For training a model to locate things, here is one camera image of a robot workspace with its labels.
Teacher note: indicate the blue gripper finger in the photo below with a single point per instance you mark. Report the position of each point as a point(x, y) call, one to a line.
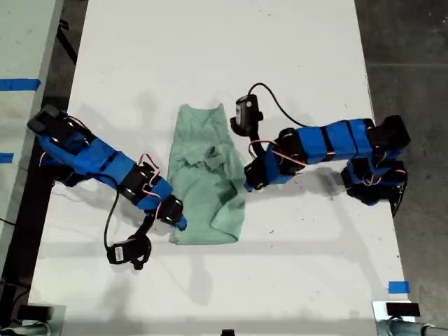
point(181, 224)
point(248, 186)

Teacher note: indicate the pale green T-shirt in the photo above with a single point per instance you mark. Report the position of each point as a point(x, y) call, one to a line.
point(196, 196)

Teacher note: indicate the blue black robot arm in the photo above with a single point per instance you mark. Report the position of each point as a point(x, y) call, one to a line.
point(332, 140)
point(94, 157)

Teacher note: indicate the small black block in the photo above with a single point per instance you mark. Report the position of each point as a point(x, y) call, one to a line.
point(227, 333)

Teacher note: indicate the small black box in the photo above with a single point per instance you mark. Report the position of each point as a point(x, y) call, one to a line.
point(33, 312)
point(402, 310)

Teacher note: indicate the short blue tape strip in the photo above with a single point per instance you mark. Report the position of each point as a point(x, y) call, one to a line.
point(6, 158)

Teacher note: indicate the square blue tape patch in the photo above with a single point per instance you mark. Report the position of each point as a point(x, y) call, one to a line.
point(399, 287)

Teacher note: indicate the black stand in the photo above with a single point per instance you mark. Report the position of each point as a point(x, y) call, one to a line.
point(7, 294)

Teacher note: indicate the pale grey tube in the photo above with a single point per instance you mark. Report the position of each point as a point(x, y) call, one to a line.
point(406, 329)
point(21, 330)

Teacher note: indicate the long blue tape strip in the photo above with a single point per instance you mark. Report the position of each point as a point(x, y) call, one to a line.
point(19, 84)

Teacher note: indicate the pale side bench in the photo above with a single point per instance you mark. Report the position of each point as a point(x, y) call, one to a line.
point(21, 35)

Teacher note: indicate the black camera stalk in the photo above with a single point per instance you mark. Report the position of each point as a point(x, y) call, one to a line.
point(145, 225)
point(255, 134)

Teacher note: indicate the black camera box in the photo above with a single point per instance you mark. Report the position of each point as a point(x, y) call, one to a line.
point(246, 110)
point(119, 253)

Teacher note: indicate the black metal frame legs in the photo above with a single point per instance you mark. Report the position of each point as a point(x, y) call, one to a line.
point(68, 45)

